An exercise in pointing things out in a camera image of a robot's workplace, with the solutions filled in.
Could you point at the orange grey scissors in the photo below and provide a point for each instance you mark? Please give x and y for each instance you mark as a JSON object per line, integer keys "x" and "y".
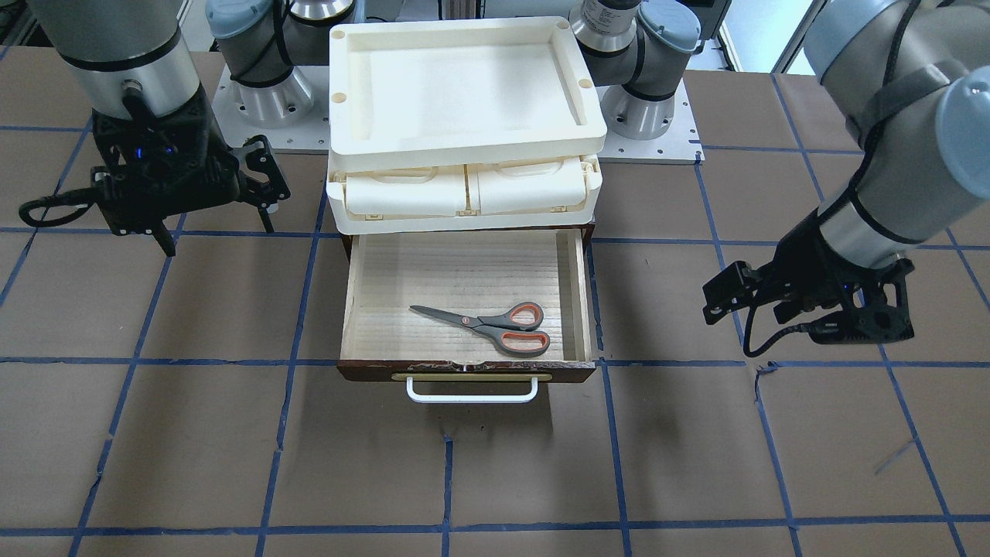
{"x": 514, "y": 333}

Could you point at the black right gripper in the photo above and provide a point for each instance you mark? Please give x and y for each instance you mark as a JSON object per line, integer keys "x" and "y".
{"x": 207, "y": 152}

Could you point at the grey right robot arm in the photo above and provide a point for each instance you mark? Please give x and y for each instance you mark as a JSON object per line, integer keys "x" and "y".
{"x": 131, "y": 59}

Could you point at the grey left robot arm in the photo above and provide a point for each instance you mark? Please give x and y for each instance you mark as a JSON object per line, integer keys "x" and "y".
{"x": 912, "y": 83}

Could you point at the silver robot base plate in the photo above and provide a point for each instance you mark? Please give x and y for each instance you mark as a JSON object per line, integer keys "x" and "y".
{"x": 310, "y": 134}

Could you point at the wooden drawer white handle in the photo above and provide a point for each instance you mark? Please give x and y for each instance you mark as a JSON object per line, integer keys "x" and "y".
{"x": 470, "y": 273}

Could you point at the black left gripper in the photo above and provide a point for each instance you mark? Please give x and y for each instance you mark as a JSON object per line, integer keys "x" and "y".
{"x": 810, "y": 261}

